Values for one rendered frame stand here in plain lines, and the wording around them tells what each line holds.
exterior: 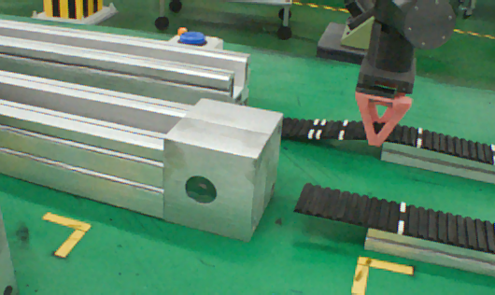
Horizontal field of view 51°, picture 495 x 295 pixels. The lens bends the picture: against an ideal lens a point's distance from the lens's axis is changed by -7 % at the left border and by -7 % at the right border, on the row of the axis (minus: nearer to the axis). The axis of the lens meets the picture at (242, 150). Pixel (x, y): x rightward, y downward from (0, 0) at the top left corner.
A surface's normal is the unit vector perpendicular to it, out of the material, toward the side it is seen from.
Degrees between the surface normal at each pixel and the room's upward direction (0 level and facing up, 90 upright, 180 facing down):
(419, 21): 90
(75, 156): 90
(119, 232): 0
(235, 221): 90
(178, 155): 90
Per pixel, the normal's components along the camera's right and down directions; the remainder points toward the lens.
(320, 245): 0.07, -0.87
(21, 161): -0.29, 0.45
